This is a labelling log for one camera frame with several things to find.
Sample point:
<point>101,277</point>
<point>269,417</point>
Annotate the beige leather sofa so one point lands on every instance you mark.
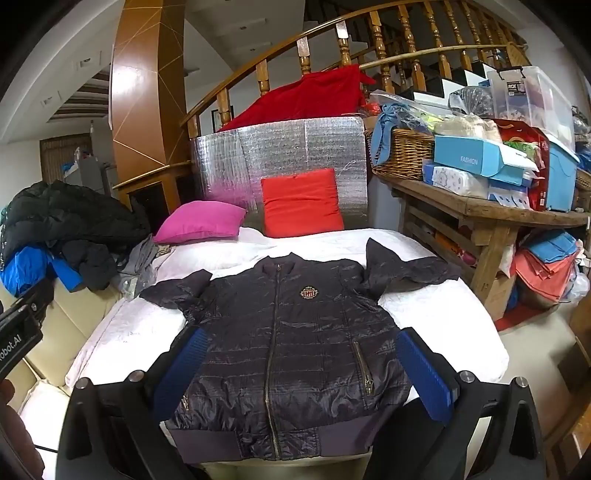
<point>74,323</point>

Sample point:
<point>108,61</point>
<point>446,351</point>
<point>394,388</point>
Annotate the wooden stair railing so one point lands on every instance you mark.
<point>263,76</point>

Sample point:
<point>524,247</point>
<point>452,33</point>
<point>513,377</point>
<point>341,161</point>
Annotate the white embossed bed blanket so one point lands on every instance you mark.
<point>438,314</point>

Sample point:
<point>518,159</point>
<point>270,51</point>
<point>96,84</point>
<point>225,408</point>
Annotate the blue cardboard box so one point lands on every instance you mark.
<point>466,159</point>

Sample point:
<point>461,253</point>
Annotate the red pillow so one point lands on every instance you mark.
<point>300,203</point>

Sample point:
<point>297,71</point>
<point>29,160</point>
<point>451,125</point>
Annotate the blue jacket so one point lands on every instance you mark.
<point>27,267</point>

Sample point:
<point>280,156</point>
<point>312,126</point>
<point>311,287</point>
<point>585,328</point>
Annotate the pile of dark clothes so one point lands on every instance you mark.
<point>69,217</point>

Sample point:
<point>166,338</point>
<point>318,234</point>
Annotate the wooden side table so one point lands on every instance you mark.
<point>157,173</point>

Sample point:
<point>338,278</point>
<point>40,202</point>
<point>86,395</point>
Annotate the person's left hand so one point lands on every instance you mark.
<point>18,443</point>

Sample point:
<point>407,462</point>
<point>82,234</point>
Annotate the red velvet cloth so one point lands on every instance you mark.
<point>304,97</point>

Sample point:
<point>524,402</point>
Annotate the red floor mat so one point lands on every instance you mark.
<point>521,318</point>

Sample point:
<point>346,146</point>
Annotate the white patterned tissue pack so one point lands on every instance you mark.
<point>457,182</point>

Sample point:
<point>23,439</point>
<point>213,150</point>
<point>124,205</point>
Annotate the dark quilted zip jacket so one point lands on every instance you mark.
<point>300,346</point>

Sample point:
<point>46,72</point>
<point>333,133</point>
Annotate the silver foil insulation sheet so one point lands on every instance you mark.
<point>286,147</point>

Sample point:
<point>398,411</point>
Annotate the magenta pillow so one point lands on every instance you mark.
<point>198,221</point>

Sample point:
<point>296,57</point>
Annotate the grey garment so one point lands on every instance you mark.
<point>138,267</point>

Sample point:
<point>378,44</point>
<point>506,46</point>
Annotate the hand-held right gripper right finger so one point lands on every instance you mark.
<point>425,374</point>

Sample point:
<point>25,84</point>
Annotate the red printed bag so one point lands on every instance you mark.
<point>526,136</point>

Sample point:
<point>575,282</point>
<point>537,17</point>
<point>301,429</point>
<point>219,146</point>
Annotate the brown wooden pillar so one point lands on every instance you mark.
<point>143,92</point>

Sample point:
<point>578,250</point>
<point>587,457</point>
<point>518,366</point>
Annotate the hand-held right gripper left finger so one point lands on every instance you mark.
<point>182,369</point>

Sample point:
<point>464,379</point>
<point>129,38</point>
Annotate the rough wooden table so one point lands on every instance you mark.
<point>466,203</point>

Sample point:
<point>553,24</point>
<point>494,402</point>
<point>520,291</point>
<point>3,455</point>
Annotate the light blue cloth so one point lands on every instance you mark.
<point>383,129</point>

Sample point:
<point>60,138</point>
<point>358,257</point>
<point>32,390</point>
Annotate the blue plastic bin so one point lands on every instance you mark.
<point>561,180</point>

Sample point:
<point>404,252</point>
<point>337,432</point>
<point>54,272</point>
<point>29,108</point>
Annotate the cream fluffy bundle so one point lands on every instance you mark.
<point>461,125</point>

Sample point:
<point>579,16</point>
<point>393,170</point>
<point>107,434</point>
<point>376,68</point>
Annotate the stack of folded cloths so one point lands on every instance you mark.
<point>545,272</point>

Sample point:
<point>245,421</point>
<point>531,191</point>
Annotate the wicker basket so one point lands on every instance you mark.
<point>406,152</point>

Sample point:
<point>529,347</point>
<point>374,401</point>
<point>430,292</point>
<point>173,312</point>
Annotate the clear plastic storage box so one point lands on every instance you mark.
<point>535,101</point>

